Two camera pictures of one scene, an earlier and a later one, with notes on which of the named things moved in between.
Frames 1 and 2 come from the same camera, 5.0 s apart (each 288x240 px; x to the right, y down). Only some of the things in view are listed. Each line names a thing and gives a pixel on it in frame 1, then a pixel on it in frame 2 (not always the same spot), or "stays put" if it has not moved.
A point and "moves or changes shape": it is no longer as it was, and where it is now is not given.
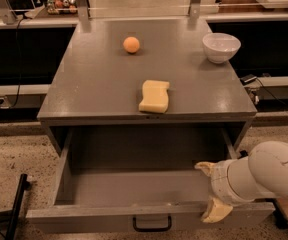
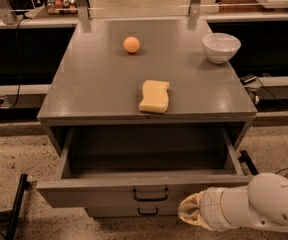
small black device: x=248 y=78 stays put
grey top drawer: x=139 y=178 moves or changes shape
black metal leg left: x=11 y=216 stays put
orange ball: x=131 y=44 stays put
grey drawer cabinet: x=149 y=72 stays put
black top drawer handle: x=150 y=229 to x=157 y=199
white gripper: x=219 y=180 to x=214 y=208
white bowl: x=220 y=47 stays put
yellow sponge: x=155 y=96 stays put
